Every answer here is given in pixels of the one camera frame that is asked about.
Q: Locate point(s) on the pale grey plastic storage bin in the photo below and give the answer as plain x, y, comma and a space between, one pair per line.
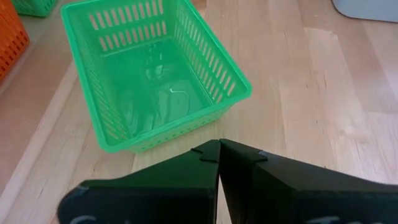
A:
367, 9

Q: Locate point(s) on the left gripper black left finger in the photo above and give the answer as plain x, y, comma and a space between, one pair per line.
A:
161, 193

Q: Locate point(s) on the orange slotted plastic basket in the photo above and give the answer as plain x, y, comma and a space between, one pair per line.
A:
11, 37

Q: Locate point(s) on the green slotted plastic basket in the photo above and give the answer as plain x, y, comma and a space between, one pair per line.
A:
149, 93
34, 7

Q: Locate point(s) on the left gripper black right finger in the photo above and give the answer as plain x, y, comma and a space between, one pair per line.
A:
295, 196

